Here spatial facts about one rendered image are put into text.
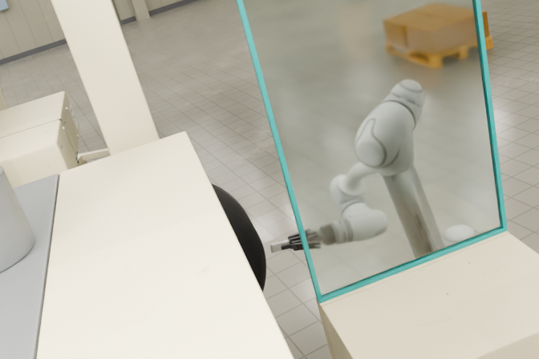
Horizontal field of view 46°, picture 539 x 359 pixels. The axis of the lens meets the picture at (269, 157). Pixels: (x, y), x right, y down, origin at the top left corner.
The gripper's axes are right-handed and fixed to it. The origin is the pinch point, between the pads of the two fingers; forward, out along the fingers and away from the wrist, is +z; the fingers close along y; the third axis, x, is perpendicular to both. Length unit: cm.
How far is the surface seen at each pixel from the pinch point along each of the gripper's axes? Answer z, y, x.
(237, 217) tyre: 16.2, 15.0, -22.1
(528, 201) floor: -198, -123, 80
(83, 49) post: 51, 40, -86
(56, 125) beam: 64, 8, -61
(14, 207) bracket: 66, 90, -69
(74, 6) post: 51, 41, -96
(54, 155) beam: 65, 25, -57
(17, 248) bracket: 67, 93, -63
